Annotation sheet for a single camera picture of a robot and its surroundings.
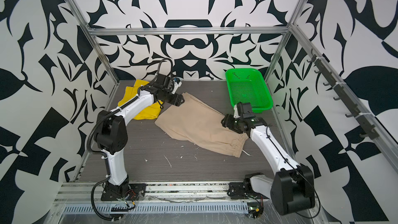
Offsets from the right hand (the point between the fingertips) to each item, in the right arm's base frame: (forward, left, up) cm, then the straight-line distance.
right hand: (226, 121), depth 84 cm
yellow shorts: (+11, +44, -8) cm, 46 cm away
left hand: (+17, +26, +2) cm, 31 cm away
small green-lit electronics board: (-37, -10, -14) cm, 41 cm away
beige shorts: (+8, +16, -16) cm, 25 cm away
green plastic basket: (+39, -22, -14) cm, 47 cm away
